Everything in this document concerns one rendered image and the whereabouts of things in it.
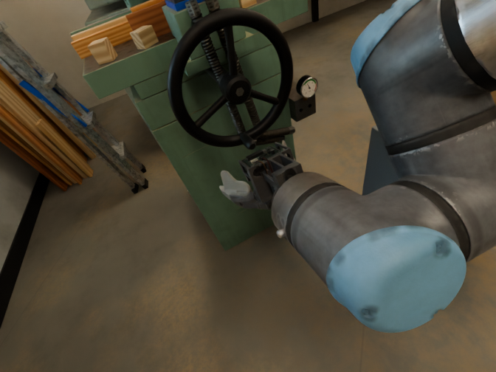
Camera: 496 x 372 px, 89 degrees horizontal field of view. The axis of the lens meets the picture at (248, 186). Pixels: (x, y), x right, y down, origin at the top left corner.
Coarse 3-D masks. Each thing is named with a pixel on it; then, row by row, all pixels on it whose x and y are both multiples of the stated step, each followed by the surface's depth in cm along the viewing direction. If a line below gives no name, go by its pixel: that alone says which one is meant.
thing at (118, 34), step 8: (120, 24) 67; (128, 24) 67; (96, 32) 67; (104, 32) 66; (112, 32) 67; (120, 32) 68; (128, 32) 68; (80, 40) 65; (88, 40) 66; (112, 40) 68; (120, 40) 69; (128, 40) 69; (80, 48) 66; (88, 48) 67; (80, 56) 67; (88, 56) 68
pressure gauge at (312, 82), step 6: (300, 78) 77; (306, 78) 76; (312, 78) 76; (300, 84) 76; (306, 84) 77; (312, 84) 77; (300, 90) 77; (306, 90) 78; (312, 90) 79; (306, 96) 79
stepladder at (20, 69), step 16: (0, 32) 110; (0, 48) 103; (16, 48) 115; (16, 64) 107; (32, 64) 120; (32, 80) 112; (48, 80) 119; (48, 96) 117; (64, 96) 133; (64, 112) 124; (80, 112) 141; (80, 128) 131; (112, 160) 151
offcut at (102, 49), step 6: (96, 42) 57; (102, 42) 56; (108, 42) 59; (90, 48) 57; (96, 48) 57; (102, 48) 57; (108, 48) 58; (96, 54) 58; (102, 54) 58; (108, 54) 58; (114, 54) 60; (96, 60) 59; (102, 60) 59; (108, 60) 59
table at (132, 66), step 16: (256, 0) 67; (272, 0) 64; (288, 0) 66; (304, 0) 68; (272, 16) 67; (288, 16) 68; (256, 32) 67; (128, 48) 64; (160, 48) 60; (240, 48) 59; (96, 64) 61; (112, 64) 58; (128, 64) 60; (144, 64) 61; (160, 64) 62; (192, 64) 56; (208, 64) 58; (96, 80) 59; (112, 80) 60; (128, 80) 62
